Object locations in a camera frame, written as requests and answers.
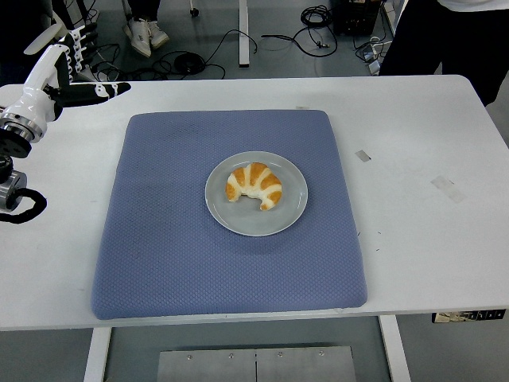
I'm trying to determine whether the blue quilted mat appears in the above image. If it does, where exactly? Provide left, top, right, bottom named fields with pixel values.
left=90, top=110, right=367, bottom=322

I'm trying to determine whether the person with black shoes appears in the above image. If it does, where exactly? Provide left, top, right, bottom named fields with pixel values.
left=379, top=0, right=509, bottom=107

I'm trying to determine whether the looped black cable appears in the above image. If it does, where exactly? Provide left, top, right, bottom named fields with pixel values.
left=261, top=3, right=340, bottom=57

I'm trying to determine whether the coiled black cable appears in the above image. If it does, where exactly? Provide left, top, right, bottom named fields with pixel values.
left=173, top=50, right=207, bottom=75

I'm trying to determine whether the golden croissant bread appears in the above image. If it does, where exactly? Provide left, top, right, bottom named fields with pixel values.
left=225, top=162, right=284, bottom=212

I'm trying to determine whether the person with white shoes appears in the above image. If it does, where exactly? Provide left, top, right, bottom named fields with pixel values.
left=122, top=0, right=170, bottom=59

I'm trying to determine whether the table height control panel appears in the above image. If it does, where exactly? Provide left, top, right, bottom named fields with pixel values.
left=432, top=309, right=507, bottom=324

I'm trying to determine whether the white background table leg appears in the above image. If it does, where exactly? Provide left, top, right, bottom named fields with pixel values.
left=238, top=0, right=251, bottom=68

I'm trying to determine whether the black equipment box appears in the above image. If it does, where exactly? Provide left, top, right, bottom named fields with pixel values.
left=332, top=0, right=383, bottom=37

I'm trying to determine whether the grey round plate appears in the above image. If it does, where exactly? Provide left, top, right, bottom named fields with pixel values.
left=204, top=150, right=309, bottom=238

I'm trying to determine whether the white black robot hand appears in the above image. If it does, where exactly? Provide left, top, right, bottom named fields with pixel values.
left=0, top=22, right=132, bottom=144

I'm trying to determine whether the grey metal plate with screws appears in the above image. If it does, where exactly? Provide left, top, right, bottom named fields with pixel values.
left=156, top=345, right=356, bottom=382

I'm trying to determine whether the white office chair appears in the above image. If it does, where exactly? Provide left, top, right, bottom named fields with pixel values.
left=23, top=22, right=108, bottom=84

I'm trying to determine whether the large grey tape piece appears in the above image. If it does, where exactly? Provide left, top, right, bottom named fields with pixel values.
left=429, top=174, right=466, bottom=205

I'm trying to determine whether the long arched black cable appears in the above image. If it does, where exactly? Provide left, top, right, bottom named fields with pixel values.
left=204, top=29, right=259, bottom=68

